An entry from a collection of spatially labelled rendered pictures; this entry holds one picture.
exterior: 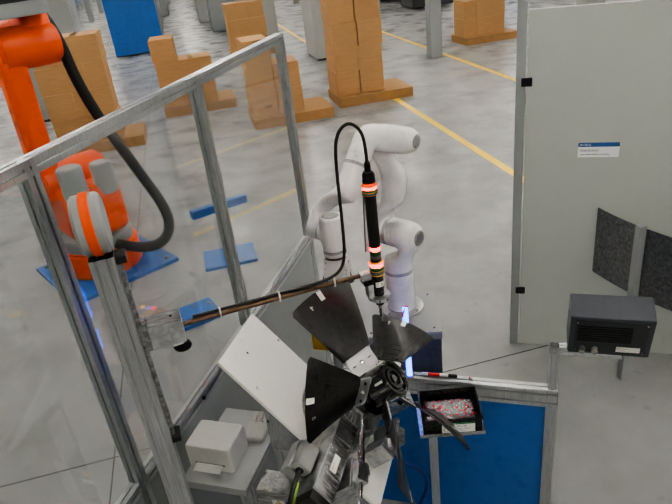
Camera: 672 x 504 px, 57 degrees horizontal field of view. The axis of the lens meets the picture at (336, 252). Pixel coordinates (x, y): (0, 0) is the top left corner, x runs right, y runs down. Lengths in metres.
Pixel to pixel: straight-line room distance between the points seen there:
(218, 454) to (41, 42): 3.86
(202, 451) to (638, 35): 2.68
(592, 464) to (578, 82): 1.89
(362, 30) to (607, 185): 6.76
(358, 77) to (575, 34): 6.85
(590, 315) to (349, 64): 8.07
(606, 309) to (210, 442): 1.39
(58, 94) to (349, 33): 4.27
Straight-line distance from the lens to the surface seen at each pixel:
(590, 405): 3.73
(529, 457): 2.71
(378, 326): 2.17
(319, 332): 1.92
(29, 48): 5.31
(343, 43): 9.81
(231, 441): 2.18
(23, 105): 5.41
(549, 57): 3.39
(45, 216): 1.65
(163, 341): 1.72
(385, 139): 2.28
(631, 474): 3.42
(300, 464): 1.79
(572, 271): 3.83
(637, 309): 2.24
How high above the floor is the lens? 2.44
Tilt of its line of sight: 27 degrees down
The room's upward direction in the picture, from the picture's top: 7 degrees counter-clockwise
